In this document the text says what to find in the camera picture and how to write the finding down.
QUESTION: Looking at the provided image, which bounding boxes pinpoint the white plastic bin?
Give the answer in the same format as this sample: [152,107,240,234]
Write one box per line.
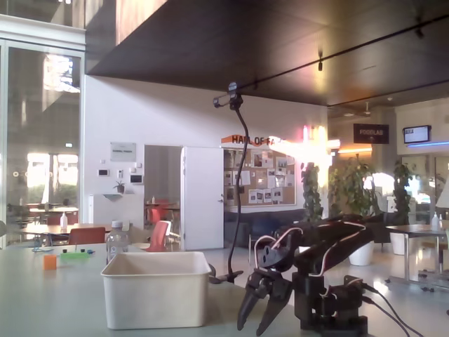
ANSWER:
[100,251,212,331]

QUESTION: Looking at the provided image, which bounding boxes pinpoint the blue chair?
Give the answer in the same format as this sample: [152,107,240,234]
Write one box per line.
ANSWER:
[248,219,286,265]

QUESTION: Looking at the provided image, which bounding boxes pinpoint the tall climbing green plant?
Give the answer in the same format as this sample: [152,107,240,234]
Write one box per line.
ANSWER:
[300,161,324,225]

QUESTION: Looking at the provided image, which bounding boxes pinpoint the cork bulletin board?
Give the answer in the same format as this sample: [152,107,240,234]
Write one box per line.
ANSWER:
[223,147,297,208]

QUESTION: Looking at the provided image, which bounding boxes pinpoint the white plant pot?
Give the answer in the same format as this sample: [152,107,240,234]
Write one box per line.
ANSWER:
[348,241,375,267]

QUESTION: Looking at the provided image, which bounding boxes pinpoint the white door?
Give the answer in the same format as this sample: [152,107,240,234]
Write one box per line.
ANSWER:
[181,146,225,251]

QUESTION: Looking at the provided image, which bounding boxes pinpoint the bushy green plant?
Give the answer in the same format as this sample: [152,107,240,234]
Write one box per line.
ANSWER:
[328,154,380,220]

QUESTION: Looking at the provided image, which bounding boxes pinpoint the pink chair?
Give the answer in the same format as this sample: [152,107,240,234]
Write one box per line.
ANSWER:
[145,220,172,253]

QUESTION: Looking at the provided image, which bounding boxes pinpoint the orange hall of fame sign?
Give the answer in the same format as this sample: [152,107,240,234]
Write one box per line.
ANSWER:
[220,134,292,147]

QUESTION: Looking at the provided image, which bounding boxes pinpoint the slim green plant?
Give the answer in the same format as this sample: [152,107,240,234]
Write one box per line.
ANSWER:
[391,161,414,226]

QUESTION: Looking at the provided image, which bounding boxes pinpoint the wooden table with metal legs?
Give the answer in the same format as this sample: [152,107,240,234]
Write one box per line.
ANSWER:
[384,224,449,293]

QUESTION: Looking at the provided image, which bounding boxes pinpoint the clear plastic water bottle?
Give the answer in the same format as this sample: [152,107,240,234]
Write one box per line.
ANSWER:
[105,220,129,265]

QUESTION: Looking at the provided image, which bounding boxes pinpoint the black foodlab sign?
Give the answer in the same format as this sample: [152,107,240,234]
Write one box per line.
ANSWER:
[353,123,390,145]

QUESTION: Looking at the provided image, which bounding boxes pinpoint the black webcam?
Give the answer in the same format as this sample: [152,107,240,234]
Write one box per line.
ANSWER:
[213,82,244,110]

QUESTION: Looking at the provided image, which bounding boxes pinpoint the red chair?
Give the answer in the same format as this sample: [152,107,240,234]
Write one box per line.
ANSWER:
[68,227,107,246]

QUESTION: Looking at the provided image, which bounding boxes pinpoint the black gooseneck clamp mount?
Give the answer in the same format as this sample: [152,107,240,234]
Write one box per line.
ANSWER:
[209,107,250,284]

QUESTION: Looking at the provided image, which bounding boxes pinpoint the black cable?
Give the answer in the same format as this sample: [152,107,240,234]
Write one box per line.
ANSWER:
[362,296,410,337]
[362,283,426,336]

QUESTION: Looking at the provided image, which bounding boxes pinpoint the wall monitor screen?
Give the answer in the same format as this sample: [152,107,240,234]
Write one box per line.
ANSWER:
[403,125,432,145]

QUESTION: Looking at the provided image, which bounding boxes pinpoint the grey wall sign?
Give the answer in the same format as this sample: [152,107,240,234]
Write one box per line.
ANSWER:
[110,142,138,163]

